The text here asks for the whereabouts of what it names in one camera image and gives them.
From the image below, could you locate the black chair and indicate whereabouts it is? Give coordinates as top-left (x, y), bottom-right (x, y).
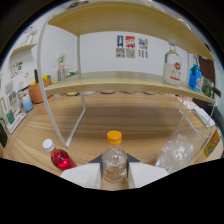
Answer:
top-left (203, 103), bottom-right (224, 134)

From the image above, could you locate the orange basket with fruit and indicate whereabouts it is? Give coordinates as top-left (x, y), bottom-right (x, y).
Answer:
top-left (28, 69), bottom-right (53, 104)

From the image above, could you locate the clear bottle orange cap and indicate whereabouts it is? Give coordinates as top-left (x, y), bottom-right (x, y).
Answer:
top-left (101, 130), bottom-right (128, 183)

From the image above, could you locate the clear glass with ice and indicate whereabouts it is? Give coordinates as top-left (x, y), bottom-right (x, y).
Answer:
top-left (154, 109), bottom-right (213, 174)

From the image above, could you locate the yellow drink can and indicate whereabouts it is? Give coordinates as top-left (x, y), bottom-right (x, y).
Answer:
top-left (203, 128), bottom-right (223, 158)

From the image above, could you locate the white bottle blue label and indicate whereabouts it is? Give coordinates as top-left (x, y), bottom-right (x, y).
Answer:
top-left (21, 93), bottom-right (34, 113)

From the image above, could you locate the blue liquid bottle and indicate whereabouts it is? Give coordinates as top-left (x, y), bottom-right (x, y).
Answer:
top-left (188, 54), bottom-right (203, 93)

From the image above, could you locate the clear vase with flowers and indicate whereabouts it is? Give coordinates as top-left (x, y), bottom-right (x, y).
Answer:
top-left (57, 51), bottom-right (68, 82)

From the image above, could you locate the small red liquid bottle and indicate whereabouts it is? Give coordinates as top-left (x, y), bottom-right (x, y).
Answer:
top-left (42, 138), bottom-right (78, 172)

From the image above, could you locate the white tray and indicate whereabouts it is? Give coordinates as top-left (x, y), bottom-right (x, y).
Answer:
top-left (6, 112), bottom-right (27, 134)

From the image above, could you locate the clear bottle green cap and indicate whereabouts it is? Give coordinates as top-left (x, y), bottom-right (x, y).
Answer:
top-left (200, 77), bottom-right (215, 98)

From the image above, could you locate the green potted plant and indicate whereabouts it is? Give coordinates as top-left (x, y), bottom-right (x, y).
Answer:
top-left (66, 69), bottom-right (79, 79)

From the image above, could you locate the black kettle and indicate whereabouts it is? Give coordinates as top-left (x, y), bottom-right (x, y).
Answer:
top-left (0, 118), bottom-right (8, 148)

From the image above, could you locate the red wall poster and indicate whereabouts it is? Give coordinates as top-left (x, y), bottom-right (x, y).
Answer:
top-left (125, 35), bottom-right (136, 59)

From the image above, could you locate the brown door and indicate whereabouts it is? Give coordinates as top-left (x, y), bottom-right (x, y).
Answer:
top-left (198, 56), bottom-right (216, 91)

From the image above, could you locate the blue wall poster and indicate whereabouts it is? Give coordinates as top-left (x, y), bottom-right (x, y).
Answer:
top-left (115, 34), bottom-right (126, 59)

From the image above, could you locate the clear bottle red label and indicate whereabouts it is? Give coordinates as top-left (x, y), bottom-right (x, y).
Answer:
top-left (162, 39), bottom-right (183, 88)

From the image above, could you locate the white notebook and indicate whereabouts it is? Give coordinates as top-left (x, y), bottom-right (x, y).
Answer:
top-left (181, 96), bottom-right (214, 126)

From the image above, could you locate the wooden wall shelf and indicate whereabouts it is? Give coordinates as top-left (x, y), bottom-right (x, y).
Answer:
top-left (9, 42), bottom-right (38, 58)

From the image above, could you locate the multicolour wall poster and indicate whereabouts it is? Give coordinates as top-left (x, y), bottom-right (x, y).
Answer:
top-left (138, 37), bottom-right (149, 59)

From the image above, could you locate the two-tier wooden shelf rack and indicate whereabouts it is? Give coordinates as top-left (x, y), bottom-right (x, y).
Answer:
top-left (36, 1), bottom-right (216, 148)

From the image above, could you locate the green cup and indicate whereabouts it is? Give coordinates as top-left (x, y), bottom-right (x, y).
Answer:
top-left (5, 109), bottom-right (15, 125)

